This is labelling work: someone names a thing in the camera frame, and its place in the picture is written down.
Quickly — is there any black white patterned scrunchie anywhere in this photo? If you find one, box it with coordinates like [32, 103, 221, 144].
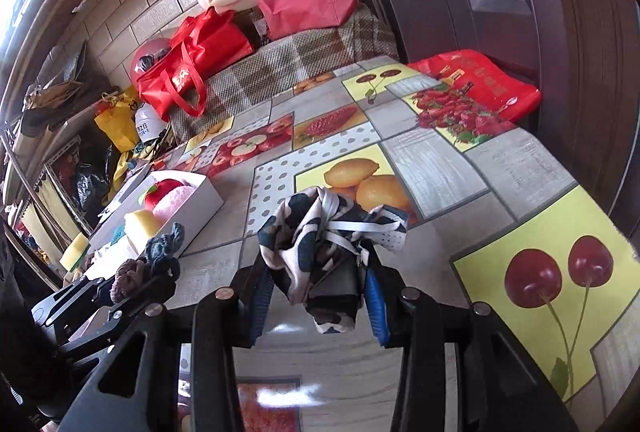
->
[257, 186, 409, 334]

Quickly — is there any pink red helmet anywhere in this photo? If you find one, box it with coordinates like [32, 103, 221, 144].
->
[129, 37, 171, 85]

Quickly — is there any metal storage shelf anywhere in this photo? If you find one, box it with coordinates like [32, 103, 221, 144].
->
[0, 37, 126, 293]

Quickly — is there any white foam tray box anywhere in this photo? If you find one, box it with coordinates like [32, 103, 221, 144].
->
[86, 170, 224, 279]

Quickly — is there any red plush apple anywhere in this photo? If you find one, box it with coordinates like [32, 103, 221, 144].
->
[139, 179, 183, 211]

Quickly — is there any plaid covered bench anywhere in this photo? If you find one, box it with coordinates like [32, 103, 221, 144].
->
[169, 6, 399, 143]

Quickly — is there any mauve scrunchie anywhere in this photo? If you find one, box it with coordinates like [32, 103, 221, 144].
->
[110, 259, 150, 303]

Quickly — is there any dark blue scrunchie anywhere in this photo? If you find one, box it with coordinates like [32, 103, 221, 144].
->
[142, 222, 184, 282]

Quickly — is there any red plastic bag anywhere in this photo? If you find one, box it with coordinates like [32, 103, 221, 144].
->
[409, 50, 541, 122]

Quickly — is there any pale yellow sponge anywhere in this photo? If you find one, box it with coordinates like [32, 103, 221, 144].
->
[124, 209, 163, 253]

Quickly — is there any pink plush ball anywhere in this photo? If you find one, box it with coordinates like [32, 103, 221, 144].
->
[152, 185, 195, 224]

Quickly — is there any yellow shopping bag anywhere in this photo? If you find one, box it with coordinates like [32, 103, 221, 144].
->
[94, 86, 140, 153]

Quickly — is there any white helmet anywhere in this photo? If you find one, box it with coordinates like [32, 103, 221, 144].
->
[134, 103, 167, 143]

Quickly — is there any red tote bag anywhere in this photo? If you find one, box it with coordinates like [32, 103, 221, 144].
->
[137, 8, 254, 122]

